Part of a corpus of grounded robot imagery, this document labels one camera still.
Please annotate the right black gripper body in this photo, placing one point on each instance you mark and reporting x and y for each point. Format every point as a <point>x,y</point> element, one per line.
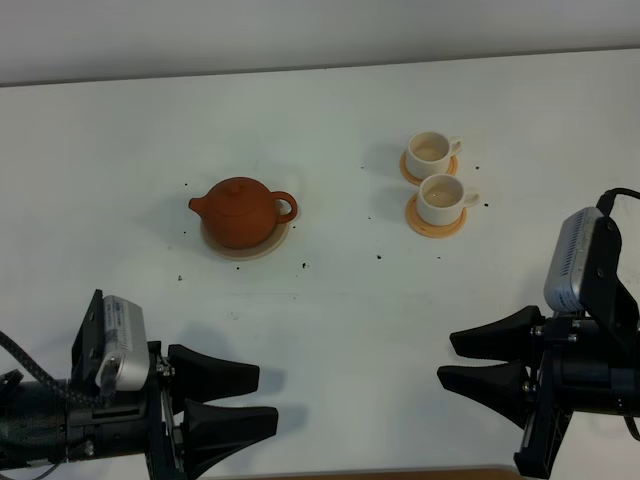
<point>589,360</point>

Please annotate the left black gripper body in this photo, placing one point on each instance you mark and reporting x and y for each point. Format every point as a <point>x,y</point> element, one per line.
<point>127,423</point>

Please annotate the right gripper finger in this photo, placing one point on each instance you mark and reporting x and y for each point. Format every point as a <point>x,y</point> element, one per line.
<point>498,387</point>
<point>510,338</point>

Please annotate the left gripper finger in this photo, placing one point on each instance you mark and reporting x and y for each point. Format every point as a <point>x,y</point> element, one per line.
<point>211,434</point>
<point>202,378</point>

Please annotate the brown clay teapot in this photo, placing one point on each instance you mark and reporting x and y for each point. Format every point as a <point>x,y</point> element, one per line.
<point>241,213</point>

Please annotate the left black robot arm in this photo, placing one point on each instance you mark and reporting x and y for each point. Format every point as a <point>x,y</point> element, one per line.
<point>33,413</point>

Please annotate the round beige teapot coaster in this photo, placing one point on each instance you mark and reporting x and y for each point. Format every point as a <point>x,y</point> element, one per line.
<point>265,248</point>

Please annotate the near orange cup coaster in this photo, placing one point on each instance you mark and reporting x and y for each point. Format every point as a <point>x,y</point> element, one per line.
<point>431,231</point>

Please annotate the orange cup coaster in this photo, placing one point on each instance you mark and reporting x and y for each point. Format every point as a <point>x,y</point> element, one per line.
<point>431,231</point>
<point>452,169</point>

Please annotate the near white teacup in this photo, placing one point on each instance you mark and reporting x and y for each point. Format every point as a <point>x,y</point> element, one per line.
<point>442,198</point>

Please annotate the white teacup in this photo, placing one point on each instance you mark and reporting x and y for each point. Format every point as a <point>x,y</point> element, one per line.
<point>442,198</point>
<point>429,153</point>

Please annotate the far orange cup coaster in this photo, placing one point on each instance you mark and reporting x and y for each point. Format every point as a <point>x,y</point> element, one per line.
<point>452,169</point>

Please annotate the far white teacup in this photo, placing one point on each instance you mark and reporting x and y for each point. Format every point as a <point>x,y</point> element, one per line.
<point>429,153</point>

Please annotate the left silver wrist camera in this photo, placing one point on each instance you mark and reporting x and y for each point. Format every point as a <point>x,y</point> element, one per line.
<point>125,363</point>

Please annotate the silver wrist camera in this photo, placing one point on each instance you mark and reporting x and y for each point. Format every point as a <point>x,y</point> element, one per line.
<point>125,363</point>
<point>563,282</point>

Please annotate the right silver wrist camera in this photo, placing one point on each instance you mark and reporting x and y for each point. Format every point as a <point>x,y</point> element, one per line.
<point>563,282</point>

